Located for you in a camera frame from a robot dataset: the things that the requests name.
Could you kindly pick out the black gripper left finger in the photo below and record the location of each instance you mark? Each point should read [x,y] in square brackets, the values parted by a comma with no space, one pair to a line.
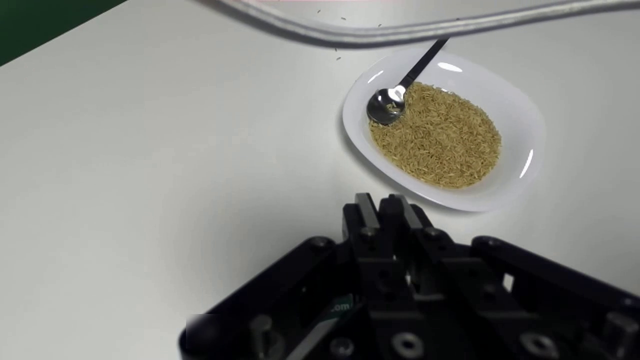
[369,249]

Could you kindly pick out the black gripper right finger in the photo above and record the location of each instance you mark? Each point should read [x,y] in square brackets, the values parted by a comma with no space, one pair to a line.
[419,249]

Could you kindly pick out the white oval bowl with grains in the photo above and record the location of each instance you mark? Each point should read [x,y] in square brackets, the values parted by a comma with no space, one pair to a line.
[468,141]

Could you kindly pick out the metal spoon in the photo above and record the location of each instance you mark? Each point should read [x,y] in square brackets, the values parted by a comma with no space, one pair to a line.
[386,105]

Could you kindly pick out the green chair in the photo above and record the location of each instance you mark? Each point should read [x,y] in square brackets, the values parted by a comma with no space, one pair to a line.
[26,25]

